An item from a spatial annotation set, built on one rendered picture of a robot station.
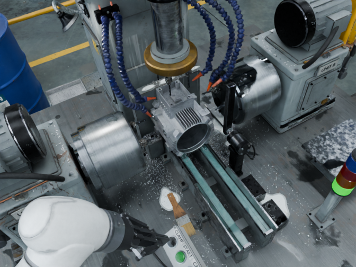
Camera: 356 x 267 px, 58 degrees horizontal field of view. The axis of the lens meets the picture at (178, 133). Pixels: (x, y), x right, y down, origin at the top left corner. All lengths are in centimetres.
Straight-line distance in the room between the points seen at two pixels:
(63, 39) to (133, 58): 257
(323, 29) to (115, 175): 94
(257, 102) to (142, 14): 54
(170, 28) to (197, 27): 266
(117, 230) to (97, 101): 114
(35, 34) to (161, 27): 315
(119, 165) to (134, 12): 53
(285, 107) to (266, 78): 19
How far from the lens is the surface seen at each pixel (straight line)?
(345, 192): 116
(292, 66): 135
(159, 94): 124
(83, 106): 177
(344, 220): 141
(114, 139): 111
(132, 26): 123
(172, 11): 98
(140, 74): 134
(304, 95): 146
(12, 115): 100
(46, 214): 60
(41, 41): 392
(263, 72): 131
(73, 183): 107
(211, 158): 130
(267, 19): 381
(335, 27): 137
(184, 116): 120
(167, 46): 104
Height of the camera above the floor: 199
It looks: 51 degrees down
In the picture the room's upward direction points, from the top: 6 degrees counter-clockwise
